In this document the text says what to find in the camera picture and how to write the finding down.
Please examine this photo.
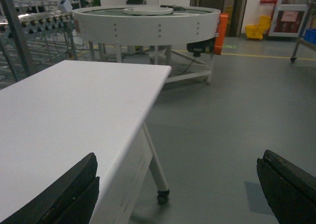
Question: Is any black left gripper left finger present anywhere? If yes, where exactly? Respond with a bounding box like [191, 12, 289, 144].
[2, 153, 100, 224]

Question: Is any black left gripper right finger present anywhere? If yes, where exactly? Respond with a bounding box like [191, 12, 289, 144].
[256, 150, 316, 224]

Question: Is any orange control box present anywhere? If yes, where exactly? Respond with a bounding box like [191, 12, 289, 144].
[213, 13, 229, 55]

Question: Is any yellow mop bucket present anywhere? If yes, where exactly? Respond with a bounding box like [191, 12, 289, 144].
[245, 15, 272, 40]

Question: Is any roller conveyor rack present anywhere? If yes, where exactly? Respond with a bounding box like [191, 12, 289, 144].
[0, 0, 77, 82]

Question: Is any round white conveyor table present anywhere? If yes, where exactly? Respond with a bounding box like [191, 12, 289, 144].
[72, 4, 222, 86]

